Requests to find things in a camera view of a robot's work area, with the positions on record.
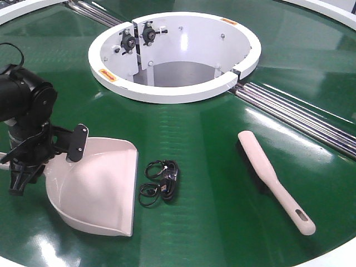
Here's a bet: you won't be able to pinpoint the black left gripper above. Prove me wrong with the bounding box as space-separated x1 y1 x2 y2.
1 119 56 196

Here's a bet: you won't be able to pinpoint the beige plastic dustpan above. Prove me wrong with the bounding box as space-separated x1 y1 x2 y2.
0 136 139 238

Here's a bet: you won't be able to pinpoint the black usb cable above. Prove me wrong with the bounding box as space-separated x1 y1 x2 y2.
138 160 180 207

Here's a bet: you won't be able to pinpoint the beige hand brush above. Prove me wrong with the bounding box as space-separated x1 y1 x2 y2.
238 130 317 236

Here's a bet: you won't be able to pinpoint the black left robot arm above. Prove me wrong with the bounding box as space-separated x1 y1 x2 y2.
1 65 57 196

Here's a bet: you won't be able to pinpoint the yellow warning sticker front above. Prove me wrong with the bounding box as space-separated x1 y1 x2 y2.
99 68 117 82

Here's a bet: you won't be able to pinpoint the yellow warning sticker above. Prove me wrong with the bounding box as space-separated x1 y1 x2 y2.
99 68 117 82
220 18 238 26

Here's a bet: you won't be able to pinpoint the white outer rim left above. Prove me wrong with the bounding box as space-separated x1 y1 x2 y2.
1 0 63 24

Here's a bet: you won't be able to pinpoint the white rim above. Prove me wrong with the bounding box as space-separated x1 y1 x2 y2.
286 0 355 31
1 0 63 24

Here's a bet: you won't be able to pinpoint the black left flange bearing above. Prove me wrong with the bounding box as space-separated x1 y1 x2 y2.
120 28 136 55

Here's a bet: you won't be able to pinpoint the black flange bearing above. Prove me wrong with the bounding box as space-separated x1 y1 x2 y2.
142 21 168 46
120 28 136 55

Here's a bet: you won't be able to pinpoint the steel rollers top left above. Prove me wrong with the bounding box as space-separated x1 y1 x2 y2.
64 1 123 27

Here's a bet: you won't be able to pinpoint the steel rollers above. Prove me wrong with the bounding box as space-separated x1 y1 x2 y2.
64 1 123 27
229 82 355 160

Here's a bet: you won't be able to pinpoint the black right flange bearing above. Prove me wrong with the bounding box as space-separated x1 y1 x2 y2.
142 21 168 46

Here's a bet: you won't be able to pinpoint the yellow warning sticker rear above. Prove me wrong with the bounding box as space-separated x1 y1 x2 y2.
220 18 238 26

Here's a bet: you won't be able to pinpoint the steel rollers right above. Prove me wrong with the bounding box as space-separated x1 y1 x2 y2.
229 82 355 160

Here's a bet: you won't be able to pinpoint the white outer rim right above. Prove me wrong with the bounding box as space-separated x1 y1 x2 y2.
286 0 355 31

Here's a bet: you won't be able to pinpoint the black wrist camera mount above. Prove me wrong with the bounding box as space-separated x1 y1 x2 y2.
52 123 89 162

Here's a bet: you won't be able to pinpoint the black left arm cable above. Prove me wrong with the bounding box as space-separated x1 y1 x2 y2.
0 42 25 75

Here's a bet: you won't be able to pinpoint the white inner conveyor ring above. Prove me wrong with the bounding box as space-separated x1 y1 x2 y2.
88 11 262 105

